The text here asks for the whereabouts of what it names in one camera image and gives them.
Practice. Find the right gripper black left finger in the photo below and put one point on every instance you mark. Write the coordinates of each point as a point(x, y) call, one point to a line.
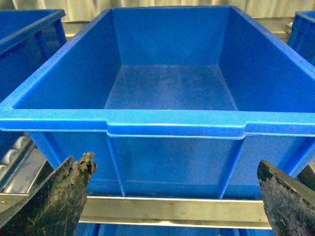
point(55, 206)

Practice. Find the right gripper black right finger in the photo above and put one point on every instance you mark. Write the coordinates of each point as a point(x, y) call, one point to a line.
point(289, 205)

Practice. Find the blue lower shelf bin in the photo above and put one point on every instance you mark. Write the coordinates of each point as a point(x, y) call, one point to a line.
point(85, 229)

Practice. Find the white roller conveyor strip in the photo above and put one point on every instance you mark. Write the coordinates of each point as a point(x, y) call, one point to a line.
point(12, 148)

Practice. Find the blue middle plastic bin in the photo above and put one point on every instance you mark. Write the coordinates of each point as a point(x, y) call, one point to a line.
point(173, 101)

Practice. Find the blue target plastic bin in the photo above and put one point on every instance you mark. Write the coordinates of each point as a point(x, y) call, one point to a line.
point(302, 38)

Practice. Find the blue source plastic bin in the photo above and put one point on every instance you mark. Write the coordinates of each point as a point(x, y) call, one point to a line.
point(28, 38)

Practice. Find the metal front rack rail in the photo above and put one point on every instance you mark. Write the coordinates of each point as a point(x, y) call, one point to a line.
point(206, 213)

